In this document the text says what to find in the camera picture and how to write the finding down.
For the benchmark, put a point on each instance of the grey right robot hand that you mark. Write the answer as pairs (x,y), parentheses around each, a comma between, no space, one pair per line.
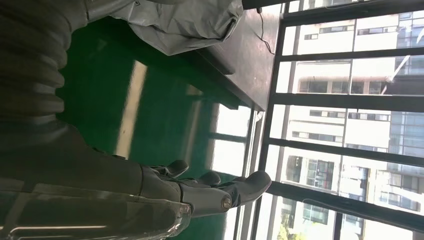
(82,185)

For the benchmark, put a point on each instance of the green conveyor belt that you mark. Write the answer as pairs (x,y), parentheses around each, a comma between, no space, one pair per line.
(99,99)

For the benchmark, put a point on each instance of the dark green table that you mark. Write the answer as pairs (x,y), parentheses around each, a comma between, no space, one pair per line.
(251,66)

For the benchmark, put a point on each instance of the white building outside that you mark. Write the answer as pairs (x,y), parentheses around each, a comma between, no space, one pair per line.
(331,39)

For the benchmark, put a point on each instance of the dark window frame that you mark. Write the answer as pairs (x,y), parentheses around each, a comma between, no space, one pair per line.
(331,101)

